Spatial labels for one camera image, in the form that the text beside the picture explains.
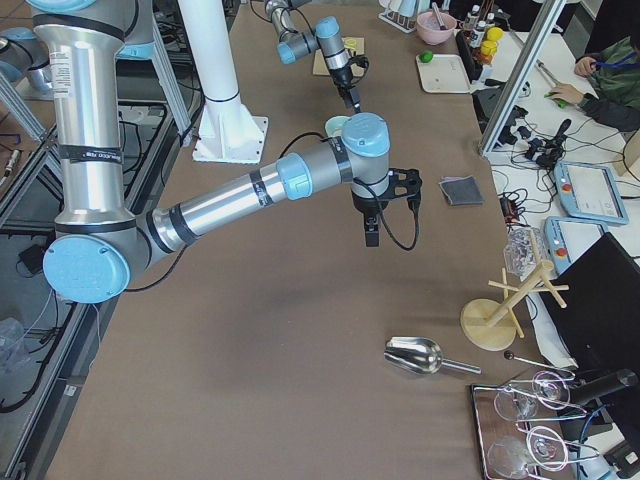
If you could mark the pink mixing bowl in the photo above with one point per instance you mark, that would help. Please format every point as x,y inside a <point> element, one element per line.
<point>429,30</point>

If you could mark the upper wine glass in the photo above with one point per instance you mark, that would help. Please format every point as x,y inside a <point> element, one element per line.
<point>520,400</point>

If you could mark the person in green jacket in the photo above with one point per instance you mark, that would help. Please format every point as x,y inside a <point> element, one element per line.
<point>614,75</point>

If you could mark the clear cut glass cup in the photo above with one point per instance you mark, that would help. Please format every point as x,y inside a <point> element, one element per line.
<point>522,252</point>

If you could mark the lower wine glass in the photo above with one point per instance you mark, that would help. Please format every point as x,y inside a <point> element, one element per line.
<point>519,458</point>

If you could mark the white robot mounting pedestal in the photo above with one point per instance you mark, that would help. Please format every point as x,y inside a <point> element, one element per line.
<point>228,132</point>

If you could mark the blue teach pendant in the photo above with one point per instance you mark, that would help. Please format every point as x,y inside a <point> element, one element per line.
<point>569,238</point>
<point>589,191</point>

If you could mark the light green bowl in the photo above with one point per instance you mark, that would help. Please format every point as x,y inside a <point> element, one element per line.
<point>334,125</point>

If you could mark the grey folded cloth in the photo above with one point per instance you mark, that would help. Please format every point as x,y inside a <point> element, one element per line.
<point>460,191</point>

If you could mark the upper blue teach pendant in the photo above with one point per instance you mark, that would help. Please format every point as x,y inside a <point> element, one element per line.
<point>589,191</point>

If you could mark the bamboo cutting board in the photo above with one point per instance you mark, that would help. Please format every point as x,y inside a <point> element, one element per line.
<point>354,46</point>

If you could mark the lower blue teach pendant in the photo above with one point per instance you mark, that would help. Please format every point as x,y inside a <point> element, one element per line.
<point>569,238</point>

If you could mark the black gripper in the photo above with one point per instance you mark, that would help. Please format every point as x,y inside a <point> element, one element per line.
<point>366,204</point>
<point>341,76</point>

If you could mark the black wine glass rack tray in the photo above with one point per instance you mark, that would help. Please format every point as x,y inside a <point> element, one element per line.
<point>586,461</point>

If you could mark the black laptop monitor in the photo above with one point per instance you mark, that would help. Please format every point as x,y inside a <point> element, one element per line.
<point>600,324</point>

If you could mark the wooden mug tree stand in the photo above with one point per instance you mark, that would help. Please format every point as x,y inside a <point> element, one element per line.
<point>493,326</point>

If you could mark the cream tray with bear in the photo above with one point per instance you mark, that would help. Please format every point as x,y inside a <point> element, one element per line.
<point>443,74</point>

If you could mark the stainless steel scoop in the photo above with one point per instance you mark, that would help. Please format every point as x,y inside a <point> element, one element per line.
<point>422,356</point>

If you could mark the aluminium frame post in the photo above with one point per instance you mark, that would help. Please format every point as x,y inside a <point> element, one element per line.
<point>541,29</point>

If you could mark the green lime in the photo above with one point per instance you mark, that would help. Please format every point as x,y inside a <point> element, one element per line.
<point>426,56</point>

